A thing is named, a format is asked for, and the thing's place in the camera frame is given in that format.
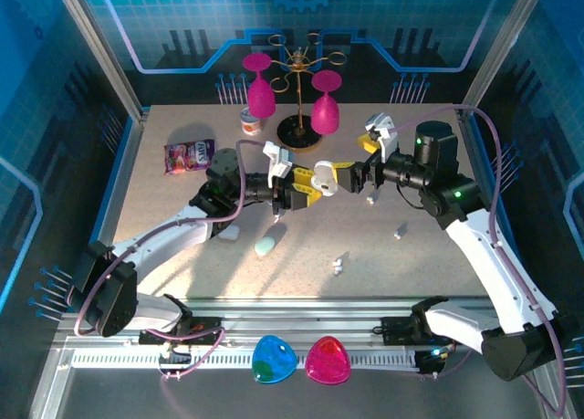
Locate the round white earbud case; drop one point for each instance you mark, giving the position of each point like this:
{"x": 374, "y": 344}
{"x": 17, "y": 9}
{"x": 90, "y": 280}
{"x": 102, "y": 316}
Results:
{"x": 325, "y": 174}

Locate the mint green earbud case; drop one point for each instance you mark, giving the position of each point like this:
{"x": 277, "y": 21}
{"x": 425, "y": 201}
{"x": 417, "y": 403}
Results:
{"x": 264, "y": 246}

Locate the oblong white earbud case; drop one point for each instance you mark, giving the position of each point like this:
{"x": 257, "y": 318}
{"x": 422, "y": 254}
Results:
{"x": 229, "y": 234}

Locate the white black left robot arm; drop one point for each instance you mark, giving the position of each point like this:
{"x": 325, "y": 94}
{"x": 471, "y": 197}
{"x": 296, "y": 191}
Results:
{"x": 164, "y": 236}

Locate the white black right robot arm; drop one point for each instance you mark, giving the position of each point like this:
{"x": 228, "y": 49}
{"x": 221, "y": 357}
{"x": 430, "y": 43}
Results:
{"x": 493, "y": 264}

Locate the purple candy bag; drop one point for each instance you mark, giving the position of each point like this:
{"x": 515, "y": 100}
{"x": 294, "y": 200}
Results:
{"x": 189, "y": 156}

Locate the gold wine glass rack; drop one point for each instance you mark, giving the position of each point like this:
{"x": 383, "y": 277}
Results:
{"x": 299, "y": 133}

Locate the small white yogurt cup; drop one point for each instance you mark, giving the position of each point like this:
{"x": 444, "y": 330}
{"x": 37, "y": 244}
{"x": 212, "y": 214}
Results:
{"x": 251, "y": 126}

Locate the pink wine glass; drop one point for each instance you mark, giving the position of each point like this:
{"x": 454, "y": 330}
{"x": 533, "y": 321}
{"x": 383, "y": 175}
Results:
{"x": 325, "y": 115}
{"x": 261, "y": 99}

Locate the pink translucent triangular box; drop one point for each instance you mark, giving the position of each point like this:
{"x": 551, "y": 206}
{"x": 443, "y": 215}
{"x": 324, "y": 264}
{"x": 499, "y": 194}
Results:
{"x": 327, "y": 360}

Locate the blue translucent triangular box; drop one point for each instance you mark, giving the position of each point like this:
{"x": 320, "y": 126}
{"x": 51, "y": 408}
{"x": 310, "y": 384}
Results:
{"x": 274, "y": 359}

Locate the small black controller board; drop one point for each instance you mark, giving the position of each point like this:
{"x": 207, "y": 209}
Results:
{"x": 431, "y": 362}

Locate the aluminium table side rail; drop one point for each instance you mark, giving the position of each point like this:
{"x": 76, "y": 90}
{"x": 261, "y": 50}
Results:
{"x": 125, "y": 172}
{"x": 482, "y": 163}

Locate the long aluminium base rail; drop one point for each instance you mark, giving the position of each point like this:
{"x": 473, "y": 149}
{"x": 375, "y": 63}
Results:
{"x": 296, "y": 318}

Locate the aluminium frame post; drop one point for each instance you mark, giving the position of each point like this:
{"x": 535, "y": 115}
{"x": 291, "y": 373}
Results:
{"x": 101, "y": 49}
{"x": 500, "y": 49}

